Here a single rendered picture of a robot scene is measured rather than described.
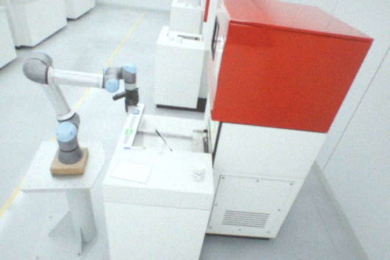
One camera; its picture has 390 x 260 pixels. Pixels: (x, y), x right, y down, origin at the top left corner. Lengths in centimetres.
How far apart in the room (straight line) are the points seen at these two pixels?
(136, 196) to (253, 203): 98
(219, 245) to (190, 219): 84
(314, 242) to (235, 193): 105
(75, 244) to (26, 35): 448
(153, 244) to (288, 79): 135
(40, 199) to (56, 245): 54
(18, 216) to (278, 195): 218
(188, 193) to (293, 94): 81
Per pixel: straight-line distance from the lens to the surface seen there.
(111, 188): 159
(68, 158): 184
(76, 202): 211
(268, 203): 223
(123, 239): 197
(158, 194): 156
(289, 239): 278
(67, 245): 253
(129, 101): 177
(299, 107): 169
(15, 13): 609
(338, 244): 299
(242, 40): 144
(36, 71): 158
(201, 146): 198
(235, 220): 235
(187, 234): 185
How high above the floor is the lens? 211
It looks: 35 degrees down
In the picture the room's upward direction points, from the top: 9 degrees clockwise
